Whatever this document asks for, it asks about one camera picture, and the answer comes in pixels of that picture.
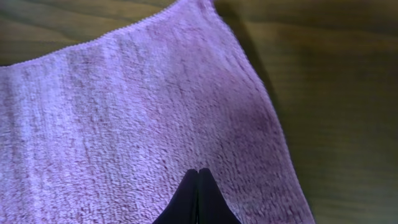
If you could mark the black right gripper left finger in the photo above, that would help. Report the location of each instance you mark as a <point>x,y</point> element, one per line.
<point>182,208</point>

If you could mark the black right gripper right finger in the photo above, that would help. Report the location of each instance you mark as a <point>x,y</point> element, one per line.
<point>212,207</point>

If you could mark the purple microfiber cloth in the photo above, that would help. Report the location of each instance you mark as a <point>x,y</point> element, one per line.
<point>104,131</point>

